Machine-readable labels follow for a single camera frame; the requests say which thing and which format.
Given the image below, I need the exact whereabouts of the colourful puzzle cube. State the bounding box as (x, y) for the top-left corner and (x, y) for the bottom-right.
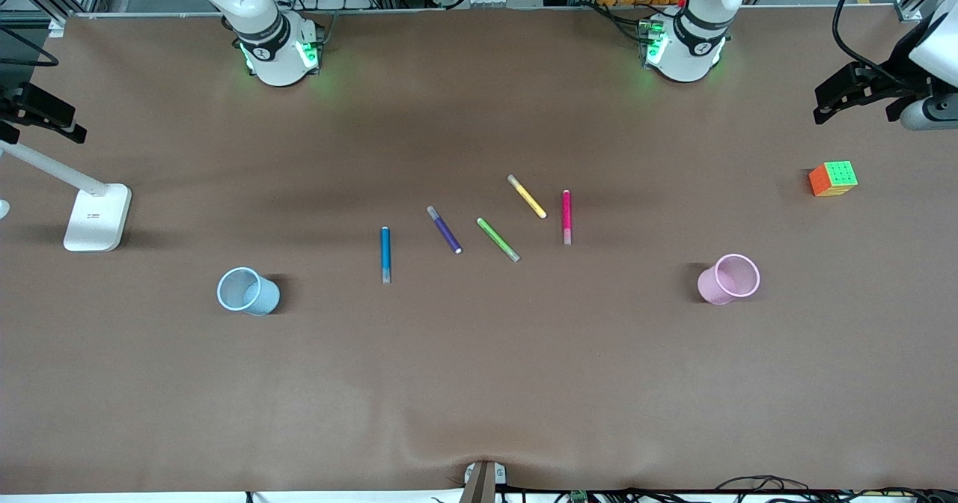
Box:
(808, 160), (859, 198)

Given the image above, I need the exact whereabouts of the white stand with pole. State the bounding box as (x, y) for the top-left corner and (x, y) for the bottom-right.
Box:
(0, 140), (133, 253)

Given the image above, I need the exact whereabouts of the pink mesh cup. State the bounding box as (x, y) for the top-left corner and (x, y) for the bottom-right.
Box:
(697, 253), (761, 306)

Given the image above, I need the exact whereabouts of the light blue mesh cup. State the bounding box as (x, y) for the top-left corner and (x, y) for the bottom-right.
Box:
(216, 266), (281, 317)

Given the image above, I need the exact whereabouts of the yellow marker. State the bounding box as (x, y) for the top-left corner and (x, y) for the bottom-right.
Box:
(507, 174), (548, 220)

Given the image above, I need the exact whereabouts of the green marker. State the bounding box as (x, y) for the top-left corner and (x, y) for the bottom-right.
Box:
(476, 217), (521, 263)

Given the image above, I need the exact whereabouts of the purple marker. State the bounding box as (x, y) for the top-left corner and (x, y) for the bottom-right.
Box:
(426, 205), (463, 255)

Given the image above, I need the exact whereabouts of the large table cover mat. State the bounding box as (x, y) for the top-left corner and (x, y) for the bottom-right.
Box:
(0, 5), (958, 493)

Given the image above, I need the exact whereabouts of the metal table clamp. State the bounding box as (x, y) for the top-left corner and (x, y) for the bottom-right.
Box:
(459, 460), (507, 503)

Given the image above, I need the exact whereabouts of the black arm base cable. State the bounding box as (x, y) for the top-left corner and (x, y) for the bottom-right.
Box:
(588, 1), (652, 46)

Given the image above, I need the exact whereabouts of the black cable bundle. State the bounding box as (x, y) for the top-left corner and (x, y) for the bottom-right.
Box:
(629, 475), (958, 503)

